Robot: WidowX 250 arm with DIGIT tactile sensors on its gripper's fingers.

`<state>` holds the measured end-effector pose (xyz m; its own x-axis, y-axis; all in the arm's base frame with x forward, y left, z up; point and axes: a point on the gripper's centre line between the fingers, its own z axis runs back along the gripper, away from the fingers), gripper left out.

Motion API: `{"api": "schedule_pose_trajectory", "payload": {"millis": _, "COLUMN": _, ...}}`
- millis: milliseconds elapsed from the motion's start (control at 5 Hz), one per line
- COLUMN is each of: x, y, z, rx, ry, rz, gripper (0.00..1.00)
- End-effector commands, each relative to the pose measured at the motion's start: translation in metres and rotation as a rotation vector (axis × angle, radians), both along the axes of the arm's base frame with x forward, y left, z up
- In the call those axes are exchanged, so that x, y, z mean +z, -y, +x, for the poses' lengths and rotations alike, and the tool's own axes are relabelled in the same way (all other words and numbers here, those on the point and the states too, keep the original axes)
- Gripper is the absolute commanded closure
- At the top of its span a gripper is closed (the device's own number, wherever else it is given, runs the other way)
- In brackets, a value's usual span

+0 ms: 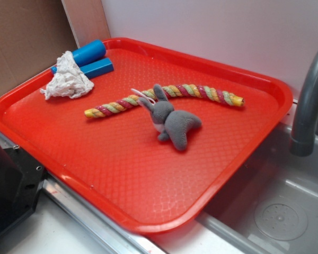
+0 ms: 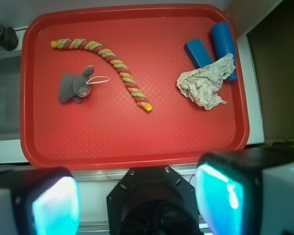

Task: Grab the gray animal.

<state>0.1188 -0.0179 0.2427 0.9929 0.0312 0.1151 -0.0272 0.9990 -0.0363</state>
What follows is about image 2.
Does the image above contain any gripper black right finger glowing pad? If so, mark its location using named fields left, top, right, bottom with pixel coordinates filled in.
left=195, top=147, right=294, bottom=235

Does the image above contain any crumpled gray paper towel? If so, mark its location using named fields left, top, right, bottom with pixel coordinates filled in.
left=176, top=53, right=236, bottom=111

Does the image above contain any red plastic tray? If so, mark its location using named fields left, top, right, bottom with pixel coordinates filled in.
left=20, top=4, right=249, bottom=170

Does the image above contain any blue cylinder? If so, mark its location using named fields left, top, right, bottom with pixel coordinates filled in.
left=210, top=22, right=238, bottom=82

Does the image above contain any gray plush animal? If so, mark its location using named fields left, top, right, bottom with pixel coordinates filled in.
left=58, top=65, right=110, bottom=104

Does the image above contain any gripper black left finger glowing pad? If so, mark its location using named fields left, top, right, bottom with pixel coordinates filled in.
left=0, top=167, right=81, bottom=235

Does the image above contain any blue rectangular block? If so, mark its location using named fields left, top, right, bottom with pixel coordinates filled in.
left=184, top=38, right=213, bottom=69

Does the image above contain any black clamp knob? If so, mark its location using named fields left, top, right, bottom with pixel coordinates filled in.
left=0, top=24, right=19, bottom=51

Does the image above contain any twisted multicolour rope toy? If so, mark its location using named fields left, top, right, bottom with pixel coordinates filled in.
left=50, top=39, right=153, bottom=112

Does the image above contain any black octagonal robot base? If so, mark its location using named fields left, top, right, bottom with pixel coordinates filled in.
left=106, top=166, right=203, bottom=235

